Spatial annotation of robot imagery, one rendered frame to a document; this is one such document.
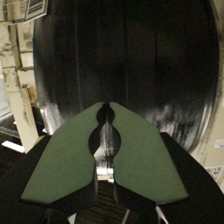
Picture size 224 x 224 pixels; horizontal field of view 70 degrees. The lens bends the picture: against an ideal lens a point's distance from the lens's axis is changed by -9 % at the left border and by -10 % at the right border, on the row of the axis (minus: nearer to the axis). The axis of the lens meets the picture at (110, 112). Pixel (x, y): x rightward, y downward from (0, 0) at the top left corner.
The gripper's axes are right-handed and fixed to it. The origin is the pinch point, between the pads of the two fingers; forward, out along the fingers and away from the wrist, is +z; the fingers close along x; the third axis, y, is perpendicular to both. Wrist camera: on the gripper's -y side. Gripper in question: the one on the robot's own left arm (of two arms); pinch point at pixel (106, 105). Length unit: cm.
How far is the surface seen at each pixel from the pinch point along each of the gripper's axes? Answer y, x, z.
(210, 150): 30.7, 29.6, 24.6
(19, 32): 26, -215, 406
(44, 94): 4.0, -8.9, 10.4
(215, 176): 43, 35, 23
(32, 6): -7.7, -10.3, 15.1
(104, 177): 69, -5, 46
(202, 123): 8.3, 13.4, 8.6
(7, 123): 674, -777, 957
